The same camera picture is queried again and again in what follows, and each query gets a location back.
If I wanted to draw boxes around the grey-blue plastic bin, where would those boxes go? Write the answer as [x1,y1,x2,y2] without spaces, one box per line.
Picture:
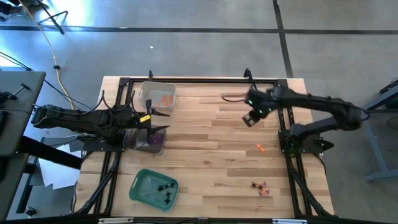
[122,126,168,155]

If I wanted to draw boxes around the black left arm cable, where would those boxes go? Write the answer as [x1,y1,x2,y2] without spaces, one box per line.
[98,89,137,114]

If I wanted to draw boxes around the long yellow cable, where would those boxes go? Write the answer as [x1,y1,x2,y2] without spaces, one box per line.
[17,0,78,111]

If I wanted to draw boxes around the black support beam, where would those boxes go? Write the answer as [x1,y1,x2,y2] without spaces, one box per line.
[17,135,83,171]

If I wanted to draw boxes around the black clamp tool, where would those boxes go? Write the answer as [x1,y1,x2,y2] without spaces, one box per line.
[0,82,32,105]

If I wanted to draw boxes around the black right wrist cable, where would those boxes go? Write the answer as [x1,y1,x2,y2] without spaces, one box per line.
[221,92,251,103]

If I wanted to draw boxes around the dark desk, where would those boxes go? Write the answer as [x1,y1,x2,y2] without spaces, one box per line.
[0,70,47,158]

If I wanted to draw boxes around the black aluminium table frame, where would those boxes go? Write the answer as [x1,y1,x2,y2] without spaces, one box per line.
[74,67,336,218]

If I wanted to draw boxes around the black tripod stand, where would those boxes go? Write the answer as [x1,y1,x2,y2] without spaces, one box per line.
[35,0,70,35]

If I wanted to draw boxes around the white paper sheets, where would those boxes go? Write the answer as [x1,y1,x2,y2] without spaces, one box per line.
[37,143,84,191]

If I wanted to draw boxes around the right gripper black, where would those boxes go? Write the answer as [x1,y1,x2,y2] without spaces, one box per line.
[241,89,279,128]

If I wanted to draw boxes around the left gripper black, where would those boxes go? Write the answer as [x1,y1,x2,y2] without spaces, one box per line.
[123,107,171,135]

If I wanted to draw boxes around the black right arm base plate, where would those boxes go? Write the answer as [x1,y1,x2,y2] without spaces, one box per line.
[278,127,335,156]

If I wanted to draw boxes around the teal plastic bin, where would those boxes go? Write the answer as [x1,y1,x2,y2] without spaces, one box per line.
[128,168,180,213]

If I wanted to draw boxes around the white plastic bin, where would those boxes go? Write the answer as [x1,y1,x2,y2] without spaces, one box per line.
[138,81,177,112]

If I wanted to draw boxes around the grey-blue metal table frame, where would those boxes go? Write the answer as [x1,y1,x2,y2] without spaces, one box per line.
[360,79,398,182]

